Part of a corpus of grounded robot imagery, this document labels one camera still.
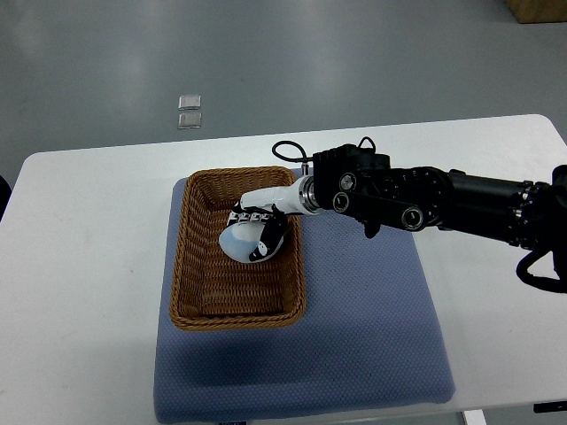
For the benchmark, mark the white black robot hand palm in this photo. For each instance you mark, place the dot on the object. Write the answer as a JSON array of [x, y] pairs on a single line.
[[299, 198]]

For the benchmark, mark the blue fabric mat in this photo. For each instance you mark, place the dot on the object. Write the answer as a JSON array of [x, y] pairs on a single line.
[[370, 337]]

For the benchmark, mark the cardboard box corner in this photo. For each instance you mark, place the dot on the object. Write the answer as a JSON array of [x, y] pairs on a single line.
[[538, 11]]

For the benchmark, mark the upper metal floor plate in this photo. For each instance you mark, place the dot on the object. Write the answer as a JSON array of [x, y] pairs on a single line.
[[189, 102]]

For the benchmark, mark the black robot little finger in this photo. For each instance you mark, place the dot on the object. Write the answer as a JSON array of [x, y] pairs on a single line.
[[234, 218]]

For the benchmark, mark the light blue egg toy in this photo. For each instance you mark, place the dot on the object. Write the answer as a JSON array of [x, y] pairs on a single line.
[[238, 241]]

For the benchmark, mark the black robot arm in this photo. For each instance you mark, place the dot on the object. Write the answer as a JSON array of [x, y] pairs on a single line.
[[356, 181]]

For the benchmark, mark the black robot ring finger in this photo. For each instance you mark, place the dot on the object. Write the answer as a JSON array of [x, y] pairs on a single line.
[[244, 217]]

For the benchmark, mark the metal floor plate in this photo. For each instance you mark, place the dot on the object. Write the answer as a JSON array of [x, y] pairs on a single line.
[[189, 120], [189, 102]]

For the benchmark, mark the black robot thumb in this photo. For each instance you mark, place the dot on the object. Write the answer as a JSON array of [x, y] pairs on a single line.
[[270, 233]]

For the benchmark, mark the brown wicker basket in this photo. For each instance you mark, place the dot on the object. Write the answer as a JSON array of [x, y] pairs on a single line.
[[211, 291]]

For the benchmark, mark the lower metal floor plate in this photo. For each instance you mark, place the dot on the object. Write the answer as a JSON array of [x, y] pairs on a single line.
[[189, 120]]

